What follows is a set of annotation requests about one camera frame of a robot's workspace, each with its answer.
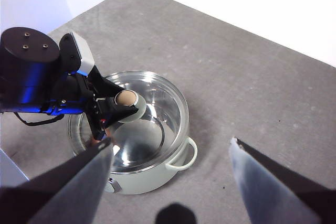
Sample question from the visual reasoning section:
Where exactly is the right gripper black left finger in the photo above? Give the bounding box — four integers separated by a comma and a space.
0, 136, 114, 224

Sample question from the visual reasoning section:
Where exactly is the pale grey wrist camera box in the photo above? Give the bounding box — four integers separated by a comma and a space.
70, 30, 96, 76

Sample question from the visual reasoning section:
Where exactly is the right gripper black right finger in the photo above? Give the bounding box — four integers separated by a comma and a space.
229, 136, 336, 224

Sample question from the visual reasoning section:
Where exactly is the glass lid with green knob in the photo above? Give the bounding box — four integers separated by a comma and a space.
67, 70, 190, 168

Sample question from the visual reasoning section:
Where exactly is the brown egg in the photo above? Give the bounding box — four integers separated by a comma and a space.
88, 136, 106, 147

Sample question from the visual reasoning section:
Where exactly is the pale green electric pot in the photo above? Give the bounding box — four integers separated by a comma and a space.
102, 136, 198, 196

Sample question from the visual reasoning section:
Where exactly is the thin black cable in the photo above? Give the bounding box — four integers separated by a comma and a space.
13, 111, 65, 127

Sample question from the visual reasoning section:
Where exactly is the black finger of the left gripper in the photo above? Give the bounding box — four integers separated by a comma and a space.
97, 97, 140, 131
88, 65, 126, 99

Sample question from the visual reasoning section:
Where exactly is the white flat panel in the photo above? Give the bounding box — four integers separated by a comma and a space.
0, 147, 30, 183

